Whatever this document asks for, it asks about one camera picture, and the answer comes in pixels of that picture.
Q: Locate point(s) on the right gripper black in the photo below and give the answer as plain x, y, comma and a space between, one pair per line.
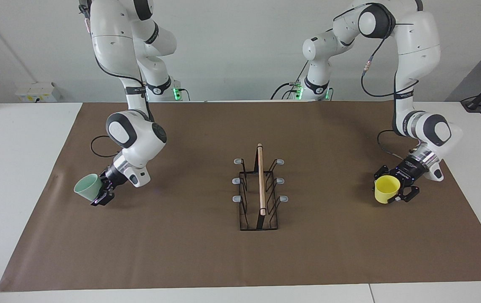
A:
113, 176

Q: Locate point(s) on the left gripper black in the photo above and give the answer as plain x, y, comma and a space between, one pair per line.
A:
410, 170

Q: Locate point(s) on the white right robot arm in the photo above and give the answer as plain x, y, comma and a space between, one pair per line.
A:
114, 46

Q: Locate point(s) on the pale green plastic cup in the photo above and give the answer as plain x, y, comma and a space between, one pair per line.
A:
86, 187

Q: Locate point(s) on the white power strip box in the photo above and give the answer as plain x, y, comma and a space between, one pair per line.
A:
37, 91

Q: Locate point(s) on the brown paper table mat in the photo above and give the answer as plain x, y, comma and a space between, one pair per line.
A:
206, 252

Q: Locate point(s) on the yellow plastic cup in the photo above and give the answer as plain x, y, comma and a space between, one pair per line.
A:
386, 190

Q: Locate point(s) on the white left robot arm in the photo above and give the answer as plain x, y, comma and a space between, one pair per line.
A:
417, 46

